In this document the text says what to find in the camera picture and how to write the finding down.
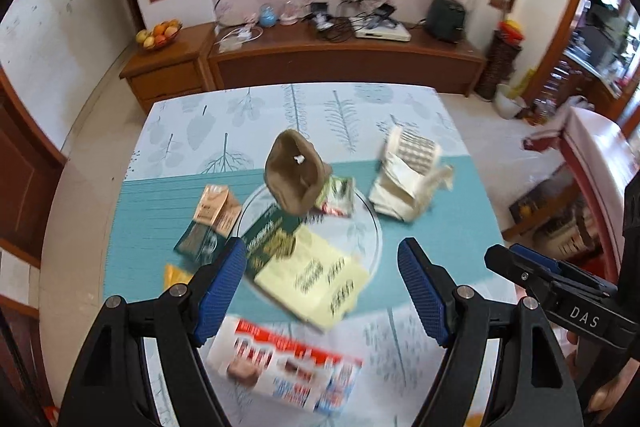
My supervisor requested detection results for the dark cardboard box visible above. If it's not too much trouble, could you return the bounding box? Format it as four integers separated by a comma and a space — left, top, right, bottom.
509, 179, 556, 233

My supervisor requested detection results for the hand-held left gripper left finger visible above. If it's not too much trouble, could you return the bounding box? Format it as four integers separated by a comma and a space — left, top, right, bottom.
59, 237, 248, 427

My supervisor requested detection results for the small brown carton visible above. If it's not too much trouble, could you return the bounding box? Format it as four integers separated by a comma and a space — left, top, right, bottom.
192, 184, 243, 238

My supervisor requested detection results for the dark green box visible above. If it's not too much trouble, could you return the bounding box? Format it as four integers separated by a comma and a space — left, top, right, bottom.
240, 204, 301, 283

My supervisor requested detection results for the wooden display cabinet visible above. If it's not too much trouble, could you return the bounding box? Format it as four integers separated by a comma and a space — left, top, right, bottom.
550, 0, 640, 118

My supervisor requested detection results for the yellow snack packet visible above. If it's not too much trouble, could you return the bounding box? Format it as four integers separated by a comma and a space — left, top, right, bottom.
162, 263, 196, 293

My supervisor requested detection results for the brown panel door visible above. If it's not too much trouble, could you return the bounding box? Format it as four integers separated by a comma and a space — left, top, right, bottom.
0, 67, 68, 268

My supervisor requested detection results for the pale yellow plastic bag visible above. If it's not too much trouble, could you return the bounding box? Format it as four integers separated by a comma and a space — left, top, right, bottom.
254, 226, 371, 333

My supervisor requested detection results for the red printed flat box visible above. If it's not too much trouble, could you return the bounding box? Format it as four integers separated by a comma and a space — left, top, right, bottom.
206, 318, 365, 415

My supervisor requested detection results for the fruit bowl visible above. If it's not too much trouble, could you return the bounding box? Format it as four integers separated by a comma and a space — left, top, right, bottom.
135, 21, 183, 52

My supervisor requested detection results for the white set-top box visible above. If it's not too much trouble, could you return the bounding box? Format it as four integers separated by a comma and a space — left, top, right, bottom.
355, 23, 412, 42

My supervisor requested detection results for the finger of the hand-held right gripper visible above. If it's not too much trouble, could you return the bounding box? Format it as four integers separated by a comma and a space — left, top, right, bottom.
484, 244, 557, 305
510, 243, 618, 295

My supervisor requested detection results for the small green red packet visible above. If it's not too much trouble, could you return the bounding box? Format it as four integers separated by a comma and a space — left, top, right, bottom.
314, 174, 356, 219

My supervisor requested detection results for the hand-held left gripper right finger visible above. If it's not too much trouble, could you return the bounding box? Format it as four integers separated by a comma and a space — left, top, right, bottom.
397, 237, 585, 427

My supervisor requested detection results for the white pot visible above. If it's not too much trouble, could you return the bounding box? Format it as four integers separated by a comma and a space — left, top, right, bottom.
495, 84, 526, 120

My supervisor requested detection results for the tangle of black cables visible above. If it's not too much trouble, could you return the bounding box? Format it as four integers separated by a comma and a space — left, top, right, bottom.
311, 2, 397, 44

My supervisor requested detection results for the red yellow tin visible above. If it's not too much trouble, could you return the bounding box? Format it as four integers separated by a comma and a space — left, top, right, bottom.
497, 19, 526, 45

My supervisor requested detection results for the brown paper bag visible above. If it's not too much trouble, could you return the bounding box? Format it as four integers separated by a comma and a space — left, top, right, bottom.
264, 130, 333, 215

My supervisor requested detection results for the long wooden television cabinet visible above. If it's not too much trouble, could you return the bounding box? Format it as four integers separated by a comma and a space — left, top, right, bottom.
207, 19, 488, 98

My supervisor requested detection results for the person's right hand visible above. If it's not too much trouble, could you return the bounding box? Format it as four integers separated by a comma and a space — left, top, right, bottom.
567, 329, 640, 427

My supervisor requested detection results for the dark air fryer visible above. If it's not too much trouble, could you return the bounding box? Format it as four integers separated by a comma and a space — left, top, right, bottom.
426, 0, 466, 44

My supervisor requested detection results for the dark wicker stand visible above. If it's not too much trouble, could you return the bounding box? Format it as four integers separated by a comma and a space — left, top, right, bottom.
475, 29, 516, 100

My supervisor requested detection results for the white checked plastic bag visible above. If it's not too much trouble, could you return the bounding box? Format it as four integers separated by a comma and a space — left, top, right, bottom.
369, 125, 456, 224

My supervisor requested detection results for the dining table with pink cloth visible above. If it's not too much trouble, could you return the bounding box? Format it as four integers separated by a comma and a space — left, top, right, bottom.
522, 107, 640, 228

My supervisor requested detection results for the small teal box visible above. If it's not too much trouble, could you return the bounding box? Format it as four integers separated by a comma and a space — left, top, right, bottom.
173, 222, 221, 265

